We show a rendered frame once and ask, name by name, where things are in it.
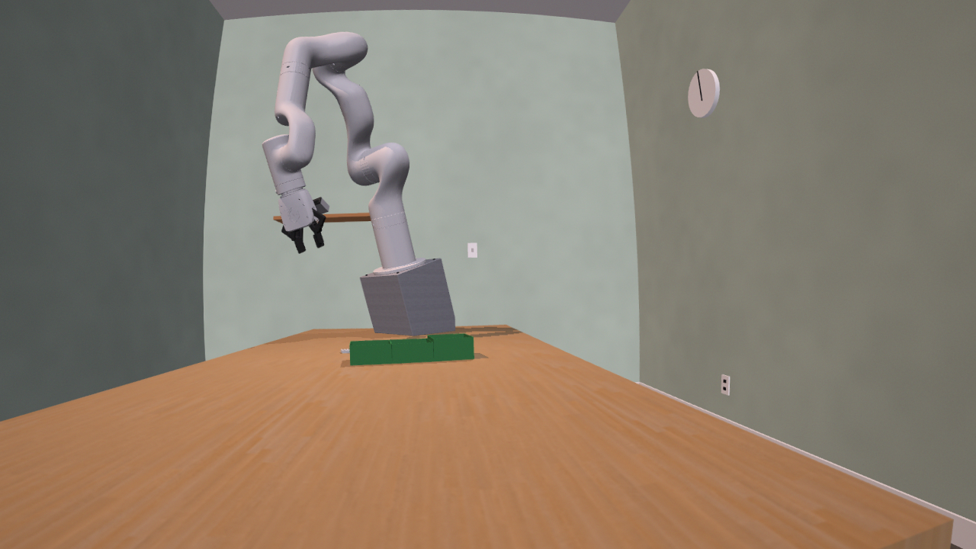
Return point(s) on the green three-compartment tray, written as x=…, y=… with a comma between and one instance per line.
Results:
x=434, y=348

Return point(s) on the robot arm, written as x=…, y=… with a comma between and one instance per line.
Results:
x=330, y=56

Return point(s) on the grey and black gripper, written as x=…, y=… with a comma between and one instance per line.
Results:
x=298, y=211

